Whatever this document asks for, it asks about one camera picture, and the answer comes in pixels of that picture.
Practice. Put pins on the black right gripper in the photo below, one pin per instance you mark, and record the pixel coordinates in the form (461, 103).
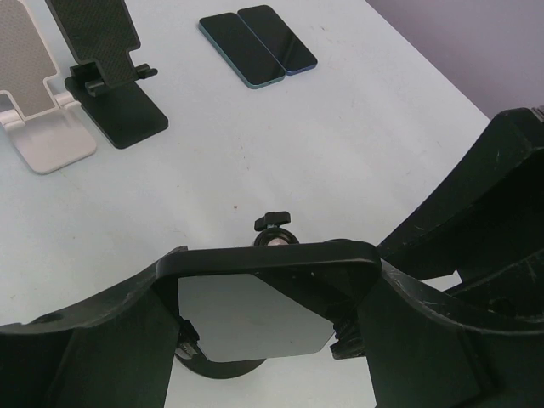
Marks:
(484, 221)

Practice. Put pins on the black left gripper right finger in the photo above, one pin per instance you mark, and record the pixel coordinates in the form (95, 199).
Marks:
(425, 348)

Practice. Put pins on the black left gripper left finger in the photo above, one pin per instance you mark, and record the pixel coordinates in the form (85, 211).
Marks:
(114, 349)

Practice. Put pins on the black round-base phone stand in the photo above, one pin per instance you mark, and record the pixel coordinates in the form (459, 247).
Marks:
(234, 321)

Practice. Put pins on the white folding phone stand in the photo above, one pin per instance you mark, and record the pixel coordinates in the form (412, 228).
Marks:
(42, 125)

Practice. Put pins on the blue smartphone dark screen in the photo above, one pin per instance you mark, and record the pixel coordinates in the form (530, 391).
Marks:
(274, 33)

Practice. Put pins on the teal smartphone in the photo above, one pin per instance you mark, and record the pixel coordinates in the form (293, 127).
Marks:
(240, 48)

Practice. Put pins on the black phone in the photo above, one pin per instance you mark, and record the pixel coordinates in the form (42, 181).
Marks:
(218, 261)

